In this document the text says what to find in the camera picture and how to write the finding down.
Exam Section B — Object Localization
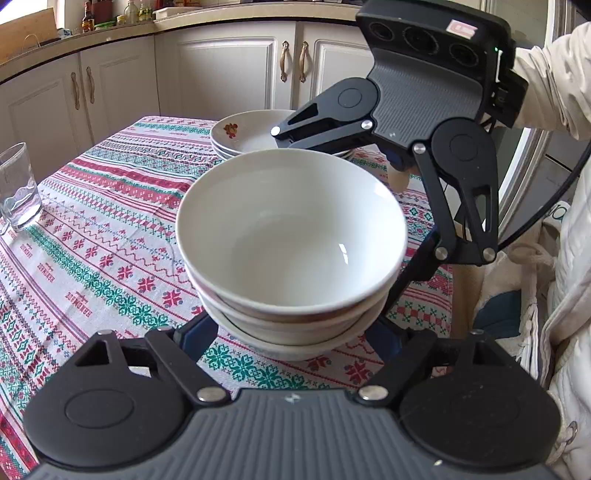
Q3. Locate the red green patterned tablecloth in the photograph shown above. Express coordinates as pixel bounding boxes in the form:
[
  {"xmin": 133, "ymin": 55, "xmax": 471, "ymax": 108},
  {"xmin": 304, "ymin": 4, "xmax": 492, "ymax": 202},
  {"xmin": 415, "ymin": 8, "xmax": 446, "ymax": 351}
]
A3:
[{"xmin": 0, "ymin": 115, "xmax": 455, "ymax": 478}]

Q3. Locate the kitchen countertop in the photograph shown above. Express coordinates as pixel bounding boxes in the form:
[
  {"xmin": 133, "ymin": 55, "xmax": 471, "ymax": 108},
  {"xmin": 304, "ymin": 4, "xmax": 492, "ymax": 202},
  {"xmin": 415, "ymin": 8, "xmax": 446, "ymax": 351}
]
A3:
[{"xmin": 0, "ymin": 0, "xmax": 365, "ymax": 86}]

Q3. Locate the white plastic tray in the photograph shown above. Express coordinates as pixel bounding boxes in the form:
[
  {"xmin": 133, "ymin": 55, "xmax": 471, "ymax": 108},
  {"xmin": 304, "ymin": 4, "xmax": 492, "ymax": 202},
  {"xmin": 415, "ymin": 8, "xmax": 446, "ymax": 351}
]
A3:
[{"xmin": 154, "ymin": 6, "xmax": 204, "ymax": 20}]

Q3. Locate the person's right forearm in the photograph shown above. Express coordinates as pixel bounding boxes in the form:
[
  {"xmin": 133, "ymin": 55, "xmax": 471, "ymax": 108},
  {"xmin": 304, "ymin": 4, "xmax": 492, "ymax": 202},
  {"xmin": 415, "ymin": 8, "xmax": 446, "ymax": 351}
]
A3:
[{"xmin": 510, "ymin": 21, "xmax": 591, "ymax": 144}]

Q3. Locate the person's right hand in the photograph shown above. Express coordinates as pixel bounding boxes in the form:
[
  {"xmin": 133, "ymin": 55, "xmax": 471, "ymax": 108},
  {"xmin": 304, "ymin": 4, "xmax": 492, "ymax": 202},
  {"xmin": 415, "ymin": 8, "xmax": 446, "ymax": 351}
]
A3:
[{"xmin": 387, "ymin": 168, "xmax": 413, "ymax": 192}]

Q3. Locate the clear glass mug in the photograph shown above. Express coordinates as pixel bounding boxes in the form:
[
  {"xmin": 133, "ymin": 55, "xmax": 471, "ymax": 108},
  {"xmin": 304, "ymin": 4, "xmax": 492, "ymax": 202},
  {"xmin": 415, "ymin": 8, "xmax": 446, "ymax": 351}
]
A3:
[{"xmin": 0, "ymin": 142, "xmax": 44, "ymax": 236}]

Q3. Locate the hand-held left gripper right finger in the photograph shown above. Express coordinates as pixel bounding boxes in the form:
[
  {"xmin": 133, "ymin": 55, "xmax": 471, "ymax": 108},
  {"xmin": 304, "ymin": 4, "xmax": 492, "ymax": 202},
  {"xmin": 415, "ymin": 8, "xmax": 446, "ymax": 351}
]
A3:
[{"xmin": 355, "ymin": 323, "xmax": 532, "ymax": 407}]

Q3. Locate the cream canvas bag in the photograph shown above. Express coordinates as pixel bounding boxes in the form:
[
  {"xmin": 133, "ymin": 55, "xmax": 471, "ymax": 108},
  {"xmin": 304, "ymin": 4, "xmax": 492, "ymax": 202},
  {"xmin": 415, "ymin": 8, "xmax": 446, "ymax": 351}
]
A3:
[{"xmin": 473, "ymin": 226, "xmax": 559, "ymax": 370}]

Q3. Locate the wooden cutting board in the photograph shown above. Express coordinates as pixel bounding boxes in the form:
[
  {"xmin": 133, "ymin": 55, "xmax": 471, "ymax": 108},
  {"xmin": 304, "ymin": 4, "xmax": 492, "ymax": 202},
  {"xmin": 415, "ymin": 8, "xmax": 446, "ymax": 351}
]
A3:
[{"xmin": 0, "ymin": 7, "xmax": 56, "ymax": 65}]

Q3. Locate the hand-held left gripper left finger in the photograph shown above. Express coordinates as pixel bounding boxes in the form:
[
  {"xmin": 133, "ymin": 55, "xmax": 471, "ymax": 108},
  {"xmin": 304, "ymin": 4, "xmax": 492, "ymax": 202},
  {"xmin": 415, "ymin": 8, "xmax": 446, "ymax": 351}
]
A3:
[{"xmin": 62, "ymin": 314, "xmax": 232, "ymax": 408}]

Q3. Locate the silver door frame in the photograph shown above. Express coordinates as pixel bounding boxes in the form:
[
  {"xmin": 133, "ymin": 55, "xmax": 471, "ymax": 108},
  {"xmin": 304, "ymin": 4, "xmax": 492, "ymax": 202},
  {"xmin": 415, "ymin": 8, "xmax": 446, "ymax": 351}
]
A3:
[{"xmin": 499, "ymin": 0, "xmax": 578, "ymax": 227}]

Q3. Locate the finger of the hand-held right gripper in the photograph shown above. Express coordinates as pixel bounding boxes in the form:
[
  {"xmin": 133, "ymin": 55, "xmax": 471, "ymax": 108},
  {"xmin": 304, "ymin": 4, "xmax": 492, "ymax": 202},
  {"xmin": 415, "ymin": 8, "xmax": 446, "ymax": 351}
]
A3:
[
  {"xmin": 379, "ymin": 141, "xmax": 502, "ymax": 320},
  {"xmin": 270, "ymin": 91, "xmax": 376, "ymax": 154}
]

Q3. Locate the white plate fruit print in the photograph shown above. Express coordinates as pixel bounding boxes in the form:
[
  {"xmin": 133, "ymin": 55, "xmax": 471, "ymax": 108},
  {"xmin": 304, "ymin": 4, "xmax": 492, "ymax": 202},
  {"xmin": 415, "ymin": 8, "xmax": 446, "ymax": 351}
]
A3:
[
  {"xmin": 211, "ymin": 109, "xmax": 358, "ymax": 160},
  {"xmin": 211, "ymin": 136, "xmax": 356, "ymax": 158},
  {"xmin": 215, "ymin": 145, "xmax": 354, "ymax": 161}
]

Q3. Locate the person's white jacket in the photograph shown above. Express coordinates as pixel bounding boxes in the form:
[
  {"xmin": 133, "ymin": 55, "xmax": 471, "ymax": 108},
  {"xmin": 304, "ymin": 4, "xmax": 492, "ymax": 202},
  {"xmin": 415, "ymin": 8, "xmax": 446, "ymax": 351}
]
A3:
[{"xmin": 540, "ymin": 134, "xmax": 591, "ymax": 480}]

